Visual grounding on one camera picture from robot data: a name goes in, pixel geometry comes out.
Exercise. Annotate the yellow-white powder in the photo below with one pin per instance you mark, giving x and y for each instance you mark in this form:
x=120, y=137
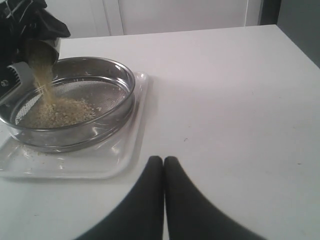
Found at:
x=51, y=111

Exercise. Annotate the stainless steel cup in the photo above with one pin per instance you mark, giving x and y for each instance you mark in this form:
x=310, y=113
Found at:
x=42, y=50

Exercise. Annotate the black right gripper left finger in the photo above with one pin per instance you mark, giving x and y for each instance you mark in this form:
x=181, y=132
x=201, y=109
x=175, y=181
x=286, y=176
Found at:
x=140, y=215

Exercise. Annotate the round steel mesh sieve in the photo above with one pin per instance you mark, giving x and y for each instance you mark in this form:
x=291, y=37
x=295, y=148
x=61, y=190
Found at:
x=107, y=85

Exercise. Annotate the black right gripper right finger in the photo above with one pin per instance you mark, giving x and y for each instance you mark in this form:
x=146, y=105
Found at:
x=190, y=215

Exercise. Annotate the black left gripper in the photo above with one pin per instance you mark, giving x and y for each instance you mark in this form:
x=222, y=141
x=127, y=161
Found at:
x=26, y=19

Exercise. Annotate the clear plastic tray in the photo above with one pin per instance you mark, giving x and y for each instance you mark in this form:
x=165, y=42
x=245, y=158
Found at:
x=103, y=160

